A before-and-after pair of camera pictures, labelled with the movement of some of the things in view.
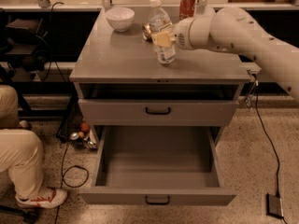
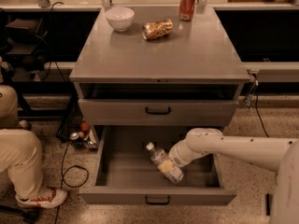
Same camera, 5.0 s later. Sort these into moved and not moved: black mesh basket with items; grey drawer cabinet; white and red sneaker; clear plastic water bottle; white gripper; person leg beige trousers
Moved: white gripper; clear plastic water bottle
Not moved: white and red sneaker; black mesh basket with items; grey drawer cabinet; person leg beige trousers
